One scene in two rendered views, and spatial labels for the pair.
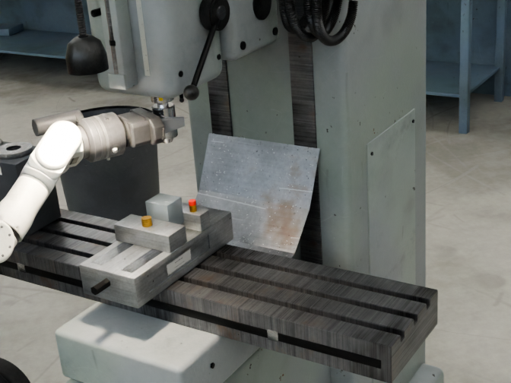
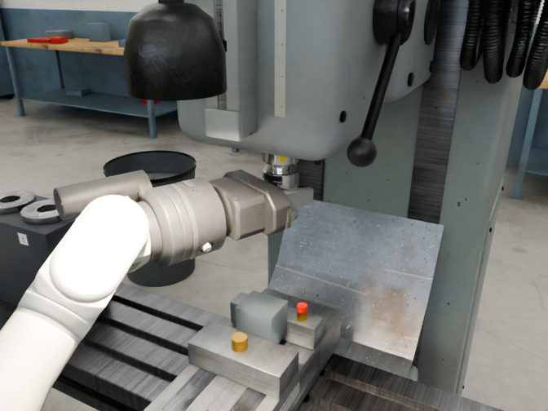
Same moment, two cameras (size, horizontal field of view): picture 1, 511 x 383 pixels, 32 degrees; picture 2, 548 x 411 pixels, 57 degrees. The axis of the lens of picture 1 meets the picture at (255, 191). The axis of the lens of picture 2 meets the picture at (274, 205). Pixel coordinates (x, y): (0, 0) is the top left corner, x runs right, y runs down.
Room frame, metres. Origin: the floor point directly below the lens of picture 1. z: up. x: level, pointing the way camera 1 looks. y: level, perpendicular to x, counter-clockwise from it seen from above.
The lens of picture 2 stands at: (1.16, 0.24, 1.48)
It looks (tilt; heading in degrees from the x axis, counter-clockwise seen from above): 24 degrees down; 354
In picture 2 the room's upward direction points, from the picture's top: straight up
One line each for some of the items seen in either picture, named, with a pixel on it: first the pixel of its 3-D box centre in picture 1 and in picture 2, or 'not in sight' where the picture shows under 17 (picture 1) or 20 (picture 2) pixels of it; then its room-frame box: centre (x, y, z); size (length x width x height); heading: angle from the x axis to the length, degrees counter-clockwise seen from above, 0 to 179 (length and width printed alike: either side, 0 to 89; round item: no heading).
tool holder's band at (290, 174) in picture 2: (163, 107); (280, 171); (1.76, 0.18, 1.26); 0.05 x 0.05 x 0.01
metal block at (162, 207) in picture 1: (164, 211); (262, 320); (1.77, 0.20, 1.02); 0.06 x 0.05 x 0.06; 56
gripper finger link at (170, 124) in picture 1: (171, 125); (294, 201); (1.73, 0.16, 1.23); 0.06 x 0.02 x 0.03; 121
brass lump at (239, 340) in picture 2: (146, 221); (239, 342); (1.72, 0.24, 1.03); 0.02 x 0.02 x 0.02
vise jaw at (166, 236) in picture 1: (150, 232); (242, 357); (1.73, 0.23, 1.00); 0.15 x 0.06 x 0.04; 56
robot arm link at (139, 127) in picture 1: (125, 132); (220, 212); (1.71, 0.25, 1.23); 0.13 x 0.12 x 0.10; 31
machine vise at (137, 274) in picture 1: (159, 242); (252, 365); (1.75, 0.22, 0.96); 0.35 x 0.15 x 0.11; 146
